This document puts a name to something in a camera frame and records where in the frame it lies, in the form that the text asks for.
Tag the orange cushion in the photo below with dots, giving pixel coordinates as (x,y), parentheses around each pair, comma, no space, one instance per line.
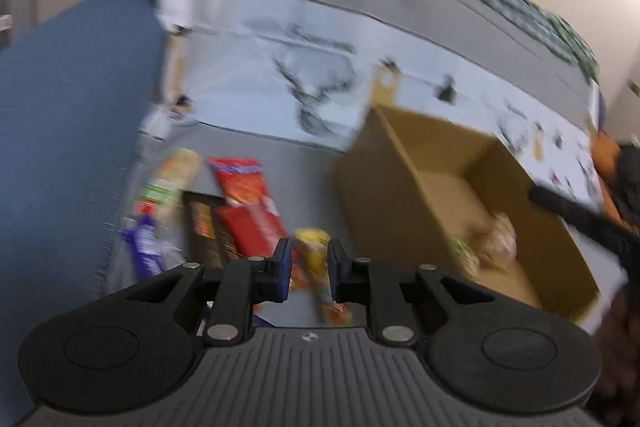
(604,154)

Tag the white peanut candy packet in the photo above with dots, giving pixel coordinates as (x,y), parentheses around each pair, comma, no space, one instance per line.
(161,195)

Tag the yellow snack packet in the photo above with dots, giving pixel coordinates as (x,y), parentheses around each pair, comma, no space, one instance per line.
(310,273)

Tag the grey deer print sofa cover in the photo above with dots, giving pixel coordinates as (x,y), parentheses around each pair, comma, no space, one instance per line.
(290,83)

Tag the brown cardboard box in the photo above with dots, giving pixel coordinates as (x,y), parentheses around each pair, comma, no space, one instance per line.
(416,189)

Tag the red snack packet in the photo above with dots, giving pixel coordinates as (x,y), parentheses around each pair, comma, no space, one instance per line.
(250,212)

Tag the black clothing pile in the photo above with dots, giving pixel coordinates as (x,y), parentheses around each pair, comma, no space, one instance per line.
(626,188)

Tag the green snack packet in box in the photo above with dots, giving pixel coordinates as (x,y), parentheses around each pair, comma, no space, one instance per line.
(467,261)

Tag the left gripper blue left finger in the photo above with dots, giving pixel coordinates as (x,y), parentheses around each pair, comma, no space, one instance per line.
(278,272)

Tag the dark brown chocolate bar packet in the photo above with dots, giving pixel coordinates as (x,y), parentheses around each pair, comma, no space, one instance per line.
(208,240)

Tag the purple silver snack packet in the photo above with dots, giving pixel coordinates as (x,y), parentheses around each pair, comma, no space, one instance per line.
(150,255)

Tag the blue sofa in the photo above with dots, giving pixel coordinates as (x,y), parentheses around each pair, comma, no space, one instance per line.
(74,91)

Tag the beige snack pack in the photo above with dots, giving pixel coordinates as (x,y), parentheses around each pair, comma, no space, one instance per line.
(495,245)

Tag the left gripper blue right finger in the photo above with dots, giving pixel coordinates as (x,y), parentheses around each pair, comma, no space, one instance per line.
(339,271)

